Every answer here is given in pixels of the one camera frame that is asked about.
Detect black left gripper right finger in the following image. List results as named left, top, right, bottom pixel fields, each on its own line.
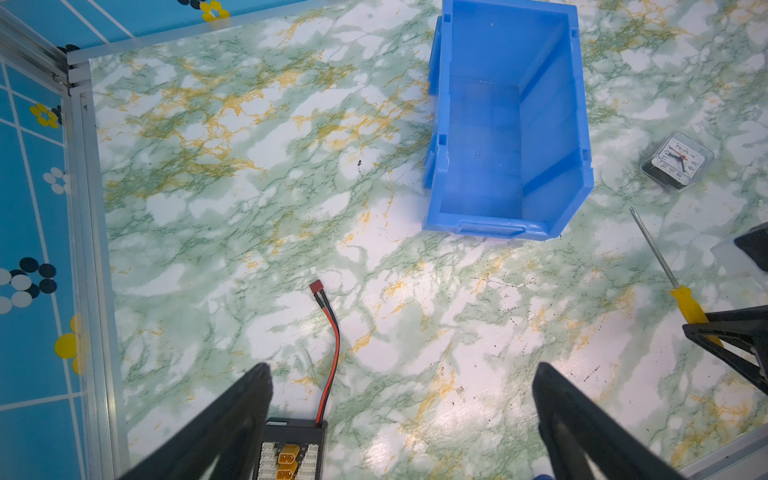
left=532, top=362, right=682, bottom=479

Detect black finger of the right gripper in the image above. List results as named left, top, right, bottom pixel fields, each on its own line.
left=683, top=305, right=767, bottom=394

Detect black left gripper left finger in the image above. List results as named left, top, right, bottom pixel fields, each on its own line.
left=122, top=363, right=273, bottom=479

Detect yellow handled screwdriver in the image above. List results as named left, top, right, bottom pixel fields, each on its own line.
left=629, top=207, right=709, bottom=324

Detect blue plastic storage bin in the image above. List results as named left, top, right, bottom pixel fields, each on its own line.
left=423, top=1, right=594, bottom=241

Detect black charging board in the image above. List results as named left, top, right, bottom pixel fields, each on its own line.
left=252, top=418, right=328, bottom=480

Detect small square clock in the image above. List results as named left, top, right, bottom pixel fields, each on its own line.
left=641, top=132, right=714, bottom=191

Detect red black cable with plug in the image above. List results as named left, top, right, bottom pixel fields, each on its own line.
left=309, top=280, right=342, bottom=426

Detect aluminium frame rail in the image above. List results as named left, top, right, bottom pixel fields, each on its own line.
left=0, top=0, right=337, bottom=480

